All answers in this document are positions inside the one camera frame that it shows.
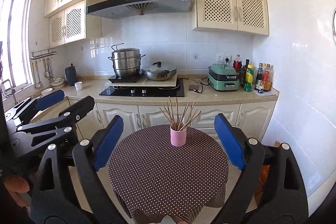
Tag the green yellow bottle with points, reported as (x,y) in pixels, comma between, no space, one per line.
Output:
(249,78)

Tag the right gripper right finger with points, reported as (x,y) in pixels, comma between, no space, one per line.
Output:
(233,141)

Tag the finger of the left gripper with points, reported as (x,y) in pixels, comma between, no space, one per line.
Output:
(68,117)
(33,106)

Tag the wall utensil rack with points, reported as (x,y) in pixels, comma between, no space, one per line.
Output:
(41,66)

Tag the black glass cooktop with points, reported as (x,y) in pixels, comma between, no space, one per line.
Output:
(145,91)

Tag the dark soy sauce bottle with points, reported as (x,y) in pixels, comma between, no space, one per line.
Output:
(259,76)

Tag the black knife block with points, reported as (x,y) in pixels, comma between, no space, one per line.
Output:
(71,75)

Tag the beige stone board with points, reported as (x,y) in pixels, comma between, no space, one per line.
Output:
(143,81)

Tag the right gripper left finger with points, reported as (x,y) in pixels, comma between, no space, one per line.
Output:
(105,140)

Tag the stainless steel steamer pot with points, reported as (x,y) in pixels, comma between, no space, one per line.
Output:
(126,62)

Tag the steel wok with lid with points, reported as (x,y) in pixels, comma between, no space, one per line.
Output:
(159,71)

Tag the green electric grill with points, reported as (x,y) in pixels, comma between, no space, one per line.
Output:
(222,77)

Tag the clear plastic container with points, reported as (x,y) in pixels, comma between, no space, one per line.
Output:
(194,84)

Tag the white cup on counter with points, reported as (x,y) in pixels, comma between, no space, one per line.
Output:
(79,85)

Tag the pink cylindrical cup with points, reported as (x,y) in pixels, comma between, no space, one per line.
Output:
(178,138)

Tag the brown polka dot tablecloth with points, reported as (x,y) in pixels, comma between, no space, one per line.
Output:
(151,178)

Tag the orange cardboard box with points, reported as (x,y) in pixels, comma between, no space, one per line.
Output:
(265,186)

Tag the person's left hand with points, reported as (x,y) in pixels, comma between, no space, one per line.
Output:
(17,185)

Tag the black induction cooker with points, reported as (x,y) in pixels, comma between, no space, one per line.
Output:
(127,79)

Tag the red label sauce bottle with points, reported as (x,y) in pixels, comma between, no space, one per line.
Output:
(267,78)

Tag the dark olive oil bottle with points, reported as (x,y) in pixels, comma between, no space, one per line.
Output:
(243,73)

